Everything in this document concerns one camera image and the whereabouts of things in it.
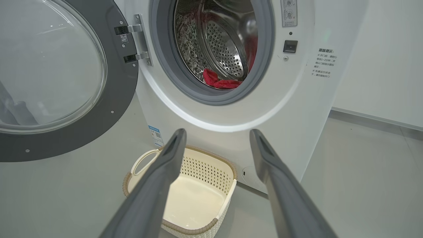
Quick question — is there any round drain filter cover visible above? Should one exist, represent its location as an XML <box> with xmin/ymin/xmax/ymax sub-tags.
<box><xmin>241</xmin><ymin>165</ymin><xmax>265</xmax><ymax>186</ymax></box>

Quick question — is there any grey pictogram warning sticker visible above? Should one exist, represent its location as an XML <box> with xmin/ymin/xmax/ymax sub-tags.
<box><xmin>281</xmin><ymin>0</ymin><xmax>298</xmax><ymax>27</ymax></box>

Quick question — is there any metal door hinge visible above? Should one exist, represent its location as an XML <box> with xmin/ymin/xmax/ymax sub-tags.
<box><xmin>114</xmin><ymin>14</ymin><xmax>153</xmax><ymax>66</ymax></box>

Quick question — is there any round dark washing machine door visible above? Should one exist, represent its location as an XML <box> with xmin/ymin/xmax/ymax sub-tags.
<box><xmin>0</xmin><ymin>0</ymin><xmax>139</xmax><ymax>162</ymax></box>

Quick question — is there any cream perforated laundry basket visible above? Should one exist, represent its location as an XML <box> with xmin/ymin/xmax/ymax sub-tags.
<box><xmin>123</xmin><ymin>145</ymin><xmax>238</xmax><ymax>238</ymax></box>

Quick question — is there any washing machine drum opening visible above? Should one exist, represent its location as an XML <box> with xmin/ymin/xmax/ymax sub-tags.
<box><xmin>173</xmin><ymin>0</ymin><xmax>259</xmax><ymax>85</ymax></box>

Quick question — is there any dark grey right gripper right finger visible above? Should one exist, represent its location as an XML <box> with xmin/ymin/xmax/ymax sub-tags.
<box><xmin>250</xmin><ymin>129</ymin><xmax>337</xmax><ymax>238</ymax></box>

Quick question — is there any grey rubber door gasket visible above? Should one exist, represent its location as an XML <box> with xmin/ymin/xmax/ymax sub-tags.
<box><xmin>149</xmin><ymin>0</ymin><xmax>275</xmax><ymax>105</ymax></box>

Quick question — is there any printed text notice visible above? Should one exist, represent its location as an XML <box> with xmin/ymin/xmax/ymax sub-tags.
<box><xmin>311</xmin><ymin>48</ymin><xmax>338</xmax><ymax>79</ymax></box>

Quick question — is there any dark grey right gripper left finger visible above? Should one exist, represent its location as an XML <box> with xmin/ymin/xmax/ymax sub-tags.
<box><xmin>99</xmin><ymin>128</ymin><xmax>187</xmax><ymax>238</ymax></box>

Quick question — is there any blue energy label sticker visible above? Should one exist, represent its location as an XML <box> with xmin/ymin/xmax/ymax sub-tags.
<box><xmin>148</xmin><ymin>125</ymin><xmax>165</xmax><ymax>148</ymax></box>

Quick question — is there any black door latch socket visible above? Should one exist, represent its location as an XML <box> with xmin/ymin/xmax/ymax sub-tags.
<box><xmin>283</xmin><ymin>40</ymin><xmax>298</xmax><ymax>54</ymax></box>

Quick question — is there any white front-load washing machine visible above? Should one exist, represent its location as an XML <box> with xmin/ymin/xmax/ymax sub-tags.
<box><xmin>114</xmin><ymin>0</ymin><xmax>368</xmax><ymax>195</ymax></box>

